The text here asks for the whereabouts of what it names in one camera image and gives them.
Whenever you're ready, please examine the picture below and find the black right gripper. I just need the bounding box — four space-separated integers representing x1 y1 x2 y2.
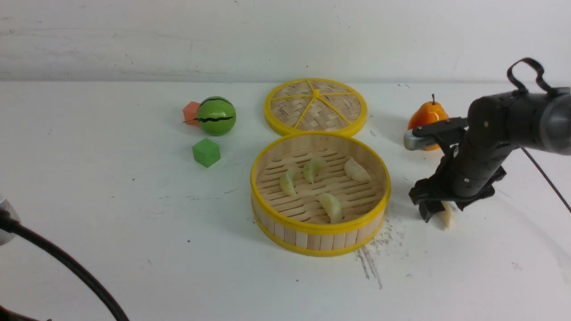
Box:
409 91 542 222

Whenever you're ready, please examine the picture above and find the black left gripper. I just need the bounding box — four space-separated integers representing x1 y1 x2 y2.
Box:
0 306 39 321

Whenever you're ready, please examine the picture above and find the white dumpling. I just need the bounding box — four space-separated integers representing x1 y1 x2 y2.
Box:
437 202 454 230
317 193 343 224
344 157 372 181

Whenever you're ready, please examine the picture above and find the greenish dumpling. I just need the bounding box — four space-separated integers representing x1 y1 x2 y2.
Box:
302 157 326 184
279 167 298 198

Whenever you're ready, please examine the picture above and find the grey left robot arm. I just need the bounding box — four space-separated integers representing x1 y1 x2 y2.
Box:
0 205 52 321

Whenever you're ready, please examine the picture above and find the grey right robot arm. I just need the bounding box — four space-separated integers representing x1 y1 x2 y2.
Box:
404 88 570 222

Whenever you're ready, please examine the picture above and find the bamboo steamer tray yellow rim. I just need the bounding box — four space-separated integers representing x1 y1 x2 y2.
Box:
249 132 392 257

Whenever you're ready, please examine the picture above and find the woven bamboo steamer lid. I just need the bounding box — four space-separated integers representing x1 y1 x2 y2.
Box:
263 78 368 136

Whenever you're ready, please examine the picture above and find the orange toy pear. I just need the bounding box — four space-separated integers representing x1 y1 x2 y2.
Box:
407 93 450 130

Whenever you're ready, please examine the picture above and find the green toy cube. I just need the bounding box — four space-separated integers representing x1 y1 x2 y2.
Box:
192 138 222 167

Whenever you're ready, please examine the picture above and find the green toy watermelon ball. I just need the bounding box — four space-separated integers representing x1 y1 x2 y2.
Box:
195 96 236 136

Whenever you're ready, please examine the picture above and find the red-orange toy cube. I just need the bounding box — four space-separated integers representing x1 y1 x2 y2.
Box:
183 101 200 128

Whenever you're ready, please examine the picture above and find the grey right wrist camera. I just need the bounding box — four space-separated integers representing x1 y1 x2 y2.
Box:
403 129 440 151

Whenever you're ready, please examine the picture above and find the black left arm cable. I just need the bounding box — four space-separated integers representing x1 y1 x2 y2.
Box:
0 210 131 321

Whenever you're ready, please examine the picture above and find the thin black cable right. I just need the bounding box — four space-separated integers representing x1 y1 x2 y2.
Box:
521 147 571 214

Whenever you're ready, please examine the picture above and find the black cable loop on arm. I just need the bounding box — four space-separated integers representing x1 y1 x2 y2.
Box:
507 58 571 96

